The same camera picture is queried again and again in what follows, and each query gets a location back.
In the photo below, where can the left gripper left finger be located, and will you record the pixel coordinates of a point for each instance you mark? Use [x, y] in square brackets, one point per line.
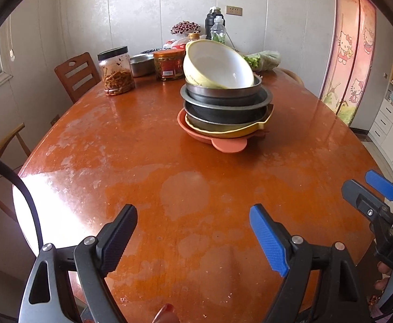
[48, 296]

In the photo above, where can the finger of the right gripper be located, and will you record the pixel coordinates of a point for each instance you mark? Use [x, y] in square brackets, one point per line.
[372, 208]
[380, 184]

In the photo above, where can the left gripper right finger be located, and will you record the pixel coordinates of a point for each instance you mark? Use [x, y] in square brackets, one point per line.
[319, 283]

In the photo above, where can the orange plate with handle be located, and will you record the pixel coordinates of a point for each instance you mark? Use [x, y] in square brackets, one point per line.
[234, 145]

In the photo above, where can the yellow plate with handle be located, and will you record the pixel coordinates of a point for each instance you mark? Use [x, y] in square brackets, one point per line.
[224, 131]

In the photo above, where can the dark metal pan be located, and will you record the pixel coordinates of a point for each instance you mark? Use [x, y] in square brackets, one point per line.
[260, 99]

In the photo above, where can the stainless steel bowl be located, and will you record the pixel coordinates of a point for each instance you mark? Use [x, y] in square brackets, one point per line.
[226, 93]

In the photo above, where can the yellow white bowl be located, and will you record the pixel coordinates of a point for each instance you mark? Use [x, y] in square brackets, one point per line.
[214, 65]

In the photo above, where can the grey metal pan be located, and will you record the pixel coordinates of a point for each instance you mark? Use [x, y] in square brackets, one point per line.
[228, 117]

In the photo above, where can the operator hand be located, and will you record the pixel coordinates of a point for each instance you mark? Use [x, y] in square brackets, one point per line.
[166, 315]

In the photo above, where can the light wood padded chair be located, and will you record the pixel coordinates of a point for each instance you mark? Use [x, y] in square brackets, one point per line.
[9, 173]

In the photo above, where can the chair behind table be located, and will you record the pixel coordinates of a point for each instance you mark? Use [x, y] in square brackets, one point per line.
[292, 75]

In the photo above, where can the hello kitty curtain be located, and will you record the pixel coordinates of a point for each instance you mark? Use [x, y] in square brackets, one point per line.
[351, 57]

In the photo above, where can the bag of green vegetables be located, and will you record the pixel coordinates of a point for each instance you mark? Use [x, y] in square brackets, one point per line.
[263, 61]

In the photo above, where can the brown wooden chair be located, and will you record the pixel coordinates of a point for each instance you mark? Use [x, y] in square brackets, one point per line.
[78, 75]

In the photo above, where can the jar with orange lid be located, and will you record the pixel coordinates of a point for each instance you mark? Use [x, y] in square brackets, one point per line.
[169, 64]

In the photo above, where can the clear plastic water bottle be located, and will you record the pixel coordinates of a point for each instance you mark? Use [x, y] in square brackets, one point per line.
[218, 32]

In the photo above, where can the clear jar black lid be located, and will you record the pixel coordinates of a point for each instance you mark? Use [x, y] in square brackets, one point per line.
[116, 73]

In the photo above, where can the brown sauce bottle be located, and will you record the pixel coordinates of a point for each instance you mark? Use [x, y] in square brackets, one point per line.
[193, 36]

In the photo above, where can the steel basin on table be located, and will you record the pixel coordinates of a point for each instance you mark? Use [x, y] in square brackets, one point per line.
[142, 65]

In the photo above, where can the black thermos flask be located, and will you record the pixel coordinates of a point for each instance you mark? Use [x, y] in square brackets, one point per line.
[210, 20]

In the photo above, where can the red flower decoration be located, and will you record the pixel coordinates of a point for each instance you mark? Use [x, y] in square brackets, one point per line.
[185, 27]

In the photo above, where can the wall power socket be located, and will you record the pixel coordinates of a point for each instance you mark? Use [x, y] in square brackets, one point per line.
[233, 10]

